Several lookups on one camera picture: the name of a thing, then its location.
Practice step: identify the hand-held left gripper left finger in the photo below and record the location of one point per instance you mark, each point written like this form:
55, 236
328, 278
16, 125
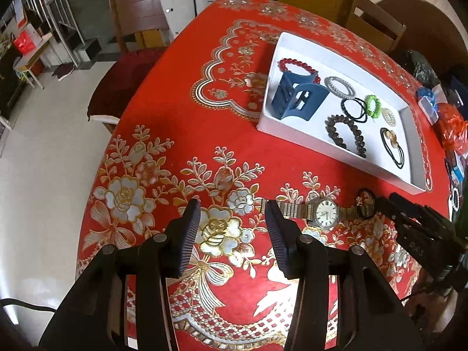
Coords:
188, 237

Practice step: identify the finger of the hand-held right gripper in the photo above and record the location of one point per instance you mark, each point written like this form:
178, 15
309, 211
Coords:
389, 210
409, 206

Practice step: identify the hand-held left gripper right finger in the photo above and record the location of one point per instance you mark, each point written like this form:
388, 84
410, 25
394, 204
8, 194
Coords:
278, 241

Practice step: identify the small dark gold ornament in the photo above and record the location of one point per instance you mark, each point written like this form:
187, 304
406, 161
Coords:
365, 201

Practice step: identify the silver wristwatch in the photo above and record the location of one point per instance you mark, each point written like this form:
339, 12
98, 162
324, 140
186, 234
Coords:
325, 210

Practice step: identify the white cardboard tray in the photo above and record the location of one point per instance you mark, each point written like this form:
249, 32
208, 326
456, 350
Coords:
303, 131

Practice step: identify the red plastic bag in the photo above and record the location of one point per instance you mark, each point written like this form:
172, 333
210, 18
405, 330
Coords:
451, 124

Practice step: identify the blue white tissue pack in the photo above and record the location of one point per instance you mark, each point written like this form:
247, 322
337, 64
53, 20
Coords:
426, 98

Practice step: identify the blue hair claw clip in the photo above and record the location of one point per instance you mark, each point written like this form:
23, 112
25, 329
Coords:
292, 113

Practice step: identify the red floral tablecloth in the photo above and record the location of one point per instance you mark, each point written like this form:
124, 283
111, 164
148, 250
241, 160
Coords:
164, 98

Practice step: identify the dark patterned bag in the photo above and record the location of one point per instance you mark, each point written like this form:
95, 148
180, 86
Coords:
416, 65

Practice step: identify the chair with dark red cushion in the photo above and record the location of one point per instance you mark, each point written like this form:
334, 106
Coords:
120, 76

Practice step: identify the round brown wooden board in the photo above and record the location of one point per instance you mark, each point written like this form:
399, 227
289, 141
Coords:
431, 22

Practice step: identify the brown wooden chair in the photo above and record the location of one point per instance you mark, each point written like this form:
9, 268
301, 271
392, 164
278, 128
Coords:
139, 7

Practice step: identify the white cabinet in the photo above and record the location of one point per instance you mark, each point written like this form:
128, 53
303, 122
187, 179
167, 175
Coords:
182, 0

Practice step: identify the small white table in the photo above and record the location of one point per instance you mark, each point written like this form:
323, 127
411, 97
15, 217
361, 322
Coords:
34, 55

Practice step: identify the small red bag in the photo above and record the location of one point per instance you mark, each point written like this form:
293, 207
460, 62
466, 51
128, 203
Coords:
25, 44

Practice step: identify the metal railing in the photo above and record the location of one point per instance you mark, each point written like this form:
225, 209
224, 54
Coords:
55, 14

